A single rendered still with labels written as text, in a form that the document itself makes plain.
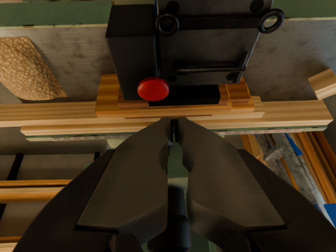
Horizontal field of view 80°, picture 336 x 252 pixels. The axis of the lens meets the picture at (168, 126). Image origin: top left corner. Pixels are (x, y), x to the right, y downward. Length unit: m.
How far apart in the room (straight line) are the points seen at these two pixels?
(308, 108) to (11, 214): 3.01
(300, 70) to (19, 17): 0.43
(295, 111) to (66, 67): 0.43
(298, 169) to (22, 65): 1.05
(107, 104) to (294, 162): 0.94
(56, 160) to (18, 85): 2.72
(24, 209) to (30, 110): 2.62
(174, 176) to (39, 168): 2.91
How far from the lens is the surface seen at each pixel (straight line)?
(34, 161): 3.22
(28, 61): 0.36
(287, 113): 0.46
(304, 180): 1.10
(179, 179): 0.28
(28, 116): 0.46
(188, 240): 0.30
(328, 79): 0.44
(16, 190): 2.57
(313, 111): 0.49
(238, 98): 0.35
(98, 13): 0.33
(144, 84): 0.19
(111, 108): 0.31
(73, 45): 0.33
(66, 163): 3.02
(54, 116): 0.43
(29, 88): 0.39
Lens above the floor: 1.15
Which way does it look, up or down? 32 degrees down
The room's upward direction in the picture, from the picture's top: 178 degrees clockwise
